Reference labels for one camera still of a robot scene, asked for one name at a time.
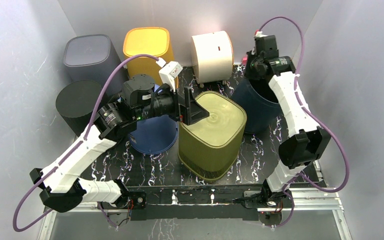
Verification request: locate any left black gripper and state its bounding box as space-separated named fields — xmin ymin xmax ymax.
xmin=136 ymin=81 xmax=210 ymax=126

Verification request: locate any blue plastic bin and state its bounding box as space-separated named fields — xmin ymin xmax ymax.
xmin=127 ymin=84 xmax=180 ymax=156

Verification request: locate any dark navy bin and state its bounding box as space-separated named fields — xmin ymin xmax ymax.
xmin=230 ymin=76 xmax=283 ymax=134

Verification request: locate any olive green mesh basket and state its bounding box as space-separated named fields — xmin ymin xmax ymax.
xmin=178 ymin=91 xmax=247 ymax=182

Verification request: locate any orange mesh waste basket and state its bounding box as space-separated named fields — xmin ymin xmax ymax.
xmin=123 ymin=27 xmax=175 ymax=86

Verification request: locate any grey mesh waste basket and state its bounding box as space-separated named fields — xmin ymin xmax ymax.
xmin=63 ymin=34 xmax=122 ymax=87

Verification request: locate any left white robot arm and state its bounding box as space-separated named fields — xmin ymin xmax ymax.
xmin=30 ymin=74 xmax=210 ymax=213

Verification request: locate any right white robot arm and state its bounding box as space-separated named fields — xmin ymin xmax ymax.
xmin=244 ymin=31 xmax=331 ymax=207

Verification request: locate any small red block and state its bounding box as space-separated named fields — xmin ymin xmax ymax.
xmin=241 ymin=56 xmax=248 ymax=65

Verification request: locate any white curved plastic object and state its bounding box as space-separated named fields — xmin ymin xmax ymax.
xmin=191 ymin=30 xmax=234 ymax=88

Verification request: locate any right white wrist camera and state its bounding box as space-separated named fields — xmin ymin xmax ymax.
xmin=254 ymin=30 xmax=267 ymax=39

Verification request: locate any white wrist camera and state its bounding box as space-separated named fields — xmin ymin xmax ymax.
xmin=156 ymin=57 xmax=183 ymax=93
xmin=254 ymin=30 xmax=267 ymax=39

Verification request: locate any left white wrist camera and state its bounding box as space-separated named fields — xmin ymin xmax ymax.
xmin=156 ymin=57 xmax=183 ymax=93

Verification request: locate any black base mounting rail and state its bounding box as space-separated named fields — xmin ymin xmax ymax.
xmin=127 ymin=184 xmax=276 ymax=221

